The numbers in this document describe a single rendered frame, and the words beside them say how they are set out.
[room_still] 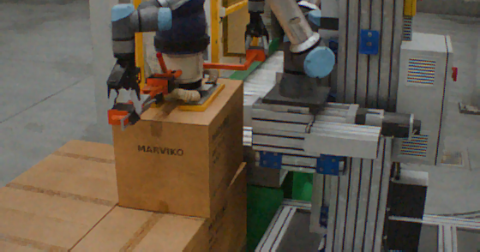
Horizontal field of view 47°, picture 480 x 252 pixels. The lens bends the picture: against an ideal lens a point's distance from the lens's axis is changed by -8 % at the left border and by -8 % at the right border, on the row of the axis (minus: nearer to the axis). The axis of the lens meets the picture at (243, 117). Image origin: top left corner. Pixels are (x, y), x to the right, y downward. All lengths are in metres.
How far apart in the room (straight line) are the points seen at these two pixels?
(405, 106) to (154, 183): 1.03
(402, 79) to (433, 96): 0.14
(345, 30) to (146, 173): 0.96
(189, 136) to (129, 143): 0.26
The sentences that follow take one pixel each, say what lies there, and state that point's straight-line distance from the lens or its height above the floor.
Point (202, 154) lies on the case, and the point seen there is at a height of 0.82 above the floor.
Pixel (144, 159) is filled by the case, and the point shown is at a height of 0.78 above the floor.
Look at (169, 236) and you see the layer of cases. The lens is 2.25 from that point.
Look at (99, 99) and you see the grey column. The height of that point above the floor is 0.51.
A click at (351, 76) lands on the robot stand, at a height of 1.08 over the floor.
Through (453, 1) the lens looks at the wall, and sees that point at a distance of 11.38.
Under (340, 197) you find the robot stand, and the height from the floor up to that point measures 0.55.
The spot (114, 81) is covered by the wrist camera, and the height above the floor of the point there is 1.21.
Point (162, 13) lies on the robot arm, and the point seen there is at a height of 1.40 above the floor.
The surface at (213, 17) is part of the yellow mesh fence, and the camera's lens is 4.10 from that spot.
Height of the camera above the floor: 1.70
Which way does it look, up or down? 20 degrees down
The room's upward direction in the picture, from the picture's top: straight up
